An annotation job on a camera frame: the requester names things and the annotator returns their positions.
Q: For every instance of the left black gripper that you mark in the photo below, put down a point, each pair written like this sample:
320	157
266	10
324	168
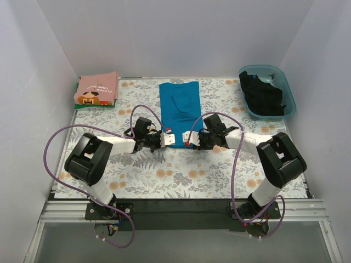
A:
157	140

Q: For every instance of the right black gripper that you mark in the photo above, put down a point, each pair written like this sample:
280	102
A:
203	140

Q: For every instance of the blue t shirt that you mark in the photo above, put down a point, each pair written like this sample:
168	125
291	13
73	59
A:
180	108

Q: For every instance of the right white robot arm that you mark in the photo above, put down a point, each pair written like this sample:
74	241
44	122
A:
279	157

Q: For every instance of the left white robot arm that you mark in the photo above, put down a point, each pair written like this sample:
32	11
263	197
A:
88	160

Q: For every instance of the floral table mat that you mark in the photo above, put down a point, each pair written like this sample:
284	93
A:
172	172

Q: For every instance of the black t shirt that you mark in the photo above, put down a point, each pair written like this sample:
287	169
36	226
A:
261	98

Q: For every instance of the folded pink t shirt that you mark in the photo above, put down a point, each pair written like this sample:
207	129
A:
109	79

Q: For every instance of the teal plastic bin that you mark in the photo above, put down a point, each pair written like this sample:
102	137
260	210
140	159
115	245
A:
274	76

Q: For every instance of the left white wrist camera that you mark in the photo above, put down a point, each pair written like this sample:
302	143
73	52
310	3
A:
167	138

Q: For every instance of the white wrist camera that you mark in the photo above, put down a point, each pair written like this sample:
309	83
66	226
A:
167	138
191	138

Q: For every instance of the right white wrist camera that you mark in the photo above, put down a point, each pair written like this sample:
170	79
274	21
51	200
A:
191	138

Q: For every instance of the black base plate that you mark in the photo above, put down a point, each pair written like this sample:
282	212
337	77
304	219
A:
176	214

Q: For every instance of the aluminium frame rail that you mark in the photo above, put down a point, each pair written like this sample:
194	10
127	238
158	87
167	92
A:
305	235

